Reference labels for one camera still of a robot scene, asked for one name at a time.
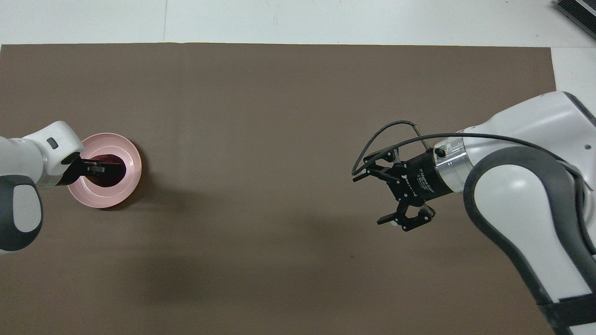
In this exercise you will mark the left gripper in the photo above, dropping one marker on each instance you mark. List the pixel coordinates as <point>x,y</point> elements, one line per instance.
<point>71,170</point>

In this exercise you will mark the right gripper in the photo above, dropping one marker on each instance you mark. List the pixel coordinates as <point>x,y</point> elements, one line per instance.
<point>421,179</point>

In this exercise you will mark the dark red apple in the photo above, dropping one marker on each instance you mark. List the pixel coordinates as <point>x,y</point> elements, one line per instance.
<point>115,173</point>

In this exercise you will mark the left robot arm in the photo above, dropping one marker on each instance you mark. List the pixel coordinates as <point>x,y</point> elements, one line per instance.
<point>28,153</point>

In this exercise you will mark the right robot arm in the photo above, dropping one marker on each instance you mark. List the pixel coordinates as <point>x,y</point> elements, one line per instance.
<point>512,195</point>

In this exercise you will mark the pink plate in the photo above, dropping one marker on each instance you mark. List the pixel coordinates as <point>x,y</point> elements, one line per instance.
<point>132,160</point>

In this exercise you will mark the black stand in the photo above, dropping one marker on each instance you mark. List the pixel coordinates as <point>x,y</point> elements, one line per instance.
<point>579,10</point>

